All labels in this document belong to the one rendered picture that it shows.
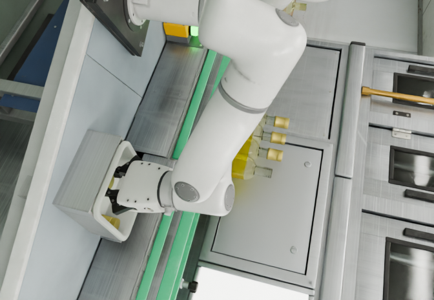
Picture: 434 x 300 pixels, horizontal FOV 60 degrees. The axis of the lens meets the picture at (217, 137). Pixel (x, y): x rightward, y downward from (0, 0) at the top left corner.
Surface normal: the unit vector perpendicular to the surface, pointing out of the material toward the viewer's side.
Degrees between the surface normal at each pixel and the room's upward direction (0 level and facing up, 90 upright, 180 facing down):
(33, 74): 90
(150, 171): 105
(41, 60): 90
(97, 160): 90
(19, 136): 90
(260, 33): 73
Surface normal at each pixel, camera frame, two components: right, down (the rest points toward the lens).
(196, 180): -0.33, 0.53
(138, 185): -0.36, -0.50
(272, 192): -0.07, -0.48
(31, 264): 0.97, 0.19
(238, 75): -0.68, 0.27
